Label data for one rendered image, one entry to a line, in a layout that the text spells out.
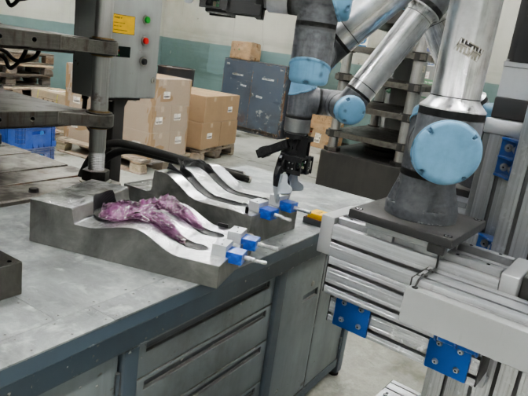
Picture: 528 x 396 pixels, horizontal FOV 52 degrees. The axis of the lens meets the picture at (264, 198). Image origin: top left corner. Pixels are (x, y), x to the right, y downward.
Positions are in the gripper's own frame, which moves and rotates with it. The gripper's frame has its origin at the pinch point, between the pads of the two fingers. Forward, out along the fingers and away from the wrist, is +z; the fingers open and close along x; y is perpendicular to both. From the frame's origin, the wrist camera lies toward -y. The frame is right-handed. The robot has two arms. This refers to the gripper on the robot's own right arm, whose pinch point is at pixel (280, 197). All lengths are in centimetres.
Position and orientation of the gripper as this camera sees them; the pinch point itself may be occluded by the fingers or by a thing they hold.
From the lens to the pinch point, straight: 164.6
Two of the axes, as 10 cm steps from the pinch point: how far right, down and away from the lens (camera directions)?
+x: 5.5, -1.5, 8.2
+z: -1.3, 9.6, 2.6
